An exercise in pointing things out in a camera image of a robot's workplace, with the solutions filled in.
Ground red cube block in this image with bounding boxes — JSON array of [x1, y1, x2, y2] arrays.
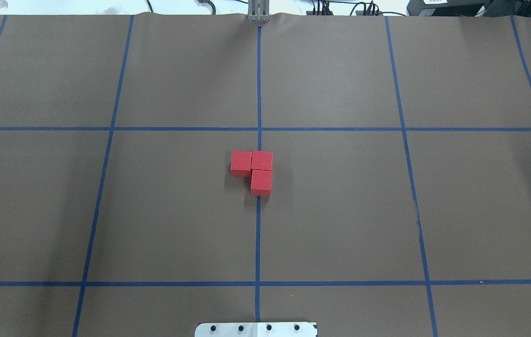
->
[[230, 151, 252, 177], [250, 170, 273, 197], [251, 151, 274, 171]]

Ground aluminium frame post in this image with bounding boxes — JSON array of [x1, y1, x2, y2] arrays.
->
[[247, 0, 271, 23]]

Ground white central pillar mount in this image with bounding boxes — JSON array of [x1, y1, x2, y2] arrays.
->
[[194, 322, 318, 337]]

